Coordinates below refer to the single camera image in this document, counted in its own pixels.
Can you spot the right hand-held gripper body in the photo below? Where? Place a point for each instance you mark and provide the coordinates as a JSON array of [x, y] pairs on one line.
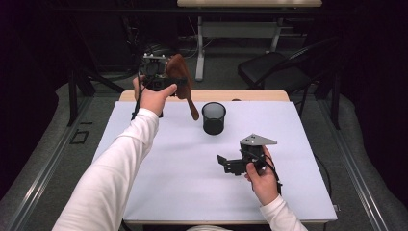
[[256, 140]]

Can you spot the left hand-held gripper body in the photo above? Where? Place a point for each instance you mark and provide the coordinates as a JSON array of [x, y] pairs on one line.
[[154, 69]]

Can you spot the brown wooden hairbrush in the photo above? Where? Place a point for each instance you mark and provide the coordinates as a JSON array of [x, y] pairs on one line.
[[179, 69]]

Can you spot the black mesh cup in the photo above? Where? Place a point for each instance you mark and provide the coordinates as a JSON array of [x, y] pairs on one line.
[[213, 126]]

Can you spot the person's left hand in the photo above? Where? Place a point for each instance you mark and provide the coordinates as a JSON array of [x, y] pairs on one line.
[[152, 99]]

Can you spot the person's right hand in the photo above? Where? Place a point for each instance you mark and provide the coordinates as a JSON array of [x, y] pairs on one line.
[[264, 186]]

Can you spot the white table cover sheet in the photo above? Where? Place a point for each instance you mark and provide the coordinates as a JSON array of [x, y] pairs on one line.
[[192, 173]]

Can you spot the wooden table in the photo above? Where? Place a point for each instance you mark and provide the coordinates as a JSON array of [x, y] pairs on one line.
[[224, 95]]

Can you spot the black folding chair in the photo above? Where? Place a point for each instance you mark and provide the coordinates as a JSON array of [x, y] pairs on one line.
[[272, 69]]

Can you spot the white metal desk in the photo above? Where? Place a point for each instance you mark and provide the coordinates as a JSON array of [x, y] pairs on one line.
[[237, 30]]

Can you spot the black metal stand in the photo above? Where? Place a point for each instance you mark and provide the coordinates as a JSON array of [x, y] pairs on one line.
[[73, 96], [335, 102]]

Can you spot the black tape strip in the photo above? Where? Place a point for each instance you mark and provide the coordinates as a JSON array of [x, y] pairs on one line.
[[86, 123]]

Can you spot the aluminium floor rail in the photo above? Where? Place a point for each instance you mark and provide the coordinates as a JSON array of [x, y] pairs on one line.
[[45, 170], [356, 170]]

